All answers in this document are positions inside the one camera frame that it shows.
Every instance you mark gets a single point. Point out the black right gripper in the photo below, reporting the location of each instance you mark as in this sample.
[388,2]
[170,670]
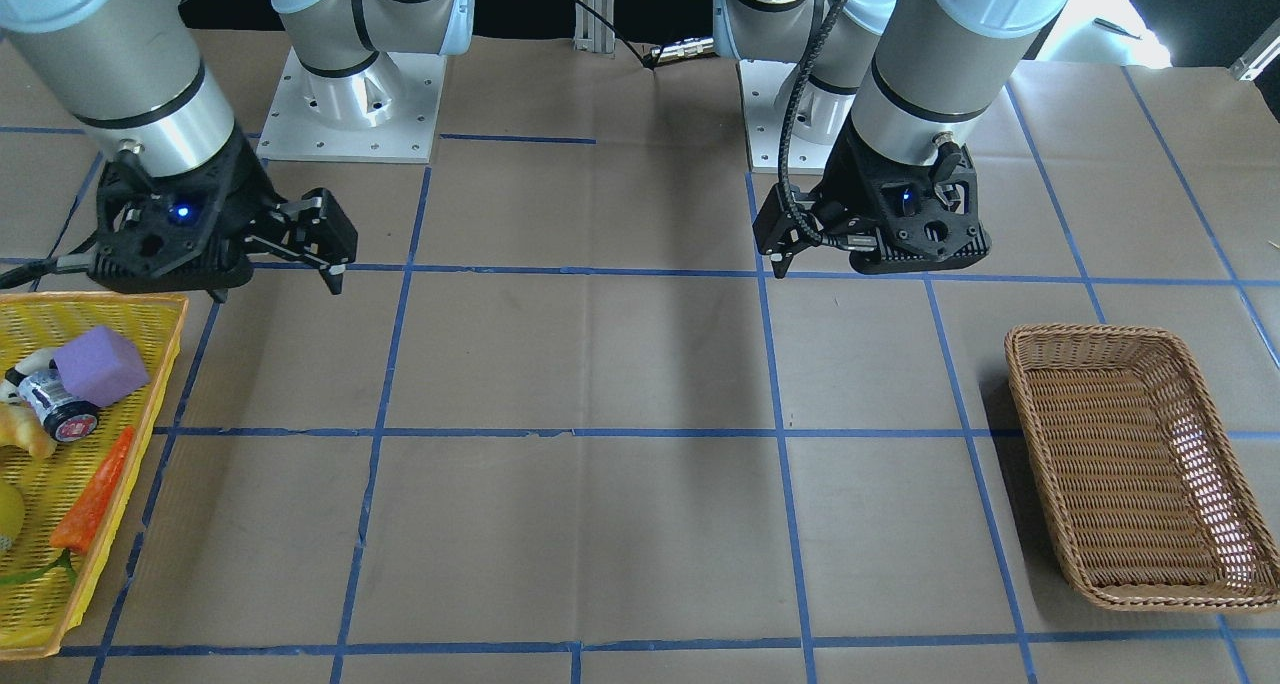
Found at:
[243,200]

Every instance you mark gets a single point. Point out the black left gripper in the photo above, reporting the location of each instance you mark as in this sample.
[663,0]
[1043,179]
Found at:
[846,178]

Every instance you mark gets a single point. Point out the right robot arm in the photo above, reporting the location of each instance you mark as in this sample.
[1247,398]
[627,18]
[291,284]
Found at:
[131,70]

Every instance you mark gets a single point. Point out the purple foam cube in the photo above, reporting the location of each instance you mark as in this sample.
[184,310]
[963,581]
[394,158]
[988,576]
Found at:
[101,367]

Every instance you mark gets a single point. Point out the black white plush toy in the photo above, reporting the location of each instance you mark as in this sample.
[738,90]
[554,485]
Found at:
[36,361]

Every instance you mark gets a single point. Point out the small drink can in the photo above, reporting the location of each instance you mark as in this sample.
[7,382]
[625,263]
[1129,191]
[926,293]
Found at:
[65,416]

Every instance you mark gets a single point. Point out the yellow toy croissant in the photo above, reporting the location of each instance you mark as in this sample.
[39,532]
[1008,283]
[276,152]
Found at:
[21,429]

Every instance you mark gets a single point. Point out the orange toy carrot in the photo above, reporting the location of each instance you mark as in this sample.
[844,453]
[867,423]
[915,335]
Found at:
[77,531]

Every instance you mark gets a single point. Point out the green toy stem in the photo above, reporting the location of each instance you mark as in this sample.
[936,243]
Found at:
[64,561]

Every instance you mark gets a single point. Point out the brown wicker basket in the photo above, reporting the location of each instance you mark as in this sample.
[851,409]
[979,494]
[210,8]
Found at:
[1145,502]

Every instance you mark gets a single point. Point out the yellow plastic tray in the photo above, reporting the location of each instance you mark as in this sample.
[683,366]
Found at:
[37,615]

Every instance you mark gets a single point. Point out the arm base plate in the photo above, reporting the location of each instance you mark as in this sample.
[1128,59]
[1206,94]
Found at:
[386,114]
[765,86]

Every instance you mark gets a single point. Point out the metal cable connector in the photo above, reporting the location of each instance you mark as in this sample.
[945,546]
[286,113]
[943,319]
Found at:
[665,54]

